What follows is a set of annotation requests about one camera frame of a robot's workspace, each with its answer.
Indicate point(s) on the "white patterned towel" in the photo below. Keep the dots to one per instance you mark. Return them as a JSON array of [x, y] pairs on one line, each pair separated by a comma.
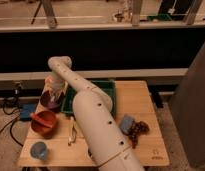
[[55, 86]]

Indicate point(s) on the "purple bowl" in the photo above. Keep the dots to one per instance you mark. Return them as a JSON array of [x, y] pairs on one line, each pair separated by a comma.
[[45, 101]]

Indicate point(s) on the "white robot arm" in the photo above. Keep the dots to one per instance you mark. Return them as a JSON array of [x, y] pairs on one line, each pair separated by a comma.
[[92, 109]]

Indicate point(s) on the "orange bowl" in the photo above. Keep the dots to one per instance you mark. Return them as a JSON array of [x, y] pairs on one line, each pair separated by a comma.
[[43, 122]]

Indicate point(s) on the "green plastic tray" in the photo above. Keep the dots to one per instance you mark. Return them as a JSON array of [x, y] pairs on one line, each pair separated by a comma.
[[106, 85]]

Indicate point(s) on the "blue sponge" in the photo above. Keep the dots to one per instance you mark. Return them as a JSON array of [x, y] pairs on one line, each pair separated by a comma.
[[126, 124]]

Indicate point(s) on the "dark grape bunch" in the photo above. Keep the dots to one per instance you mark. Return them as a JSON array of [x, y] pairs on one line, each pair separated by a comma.
[[137, 129]]

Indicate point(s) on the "wooden tongs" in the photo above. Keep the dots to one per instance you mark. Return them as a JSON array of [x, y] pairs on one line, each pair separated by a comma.
[[72, 132]]

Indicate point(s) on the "blue box on floor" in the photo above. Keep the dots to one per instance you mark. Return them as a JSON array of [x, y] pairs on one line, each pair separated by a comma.
[[26, 110]]

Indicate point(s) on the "grey cabinet right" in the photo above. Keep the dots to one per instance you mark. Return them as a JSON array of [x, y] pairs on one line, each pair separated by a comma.
[[187, 107]]

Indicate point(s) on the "blue plastic cup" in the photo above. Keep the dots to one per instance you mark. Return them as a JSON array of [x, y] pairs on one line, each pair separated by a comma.
[[39, 150]]

